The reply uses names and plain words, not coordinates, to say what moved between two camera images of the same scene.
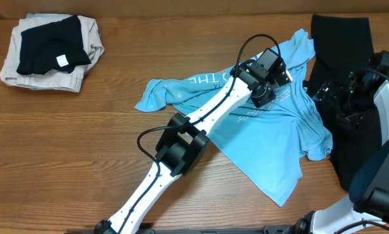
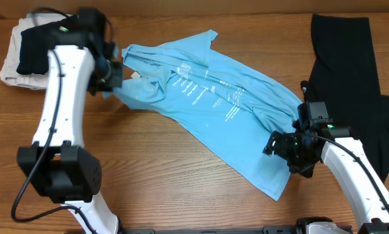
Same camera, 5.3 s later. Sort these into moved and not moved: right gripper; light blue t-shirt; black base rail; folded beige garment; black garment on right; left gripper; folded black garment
Moved: light blue t-shirt; right gripper; left gripper
Not moved: folded black garment; black base rail; folded beige garment; black garment on right
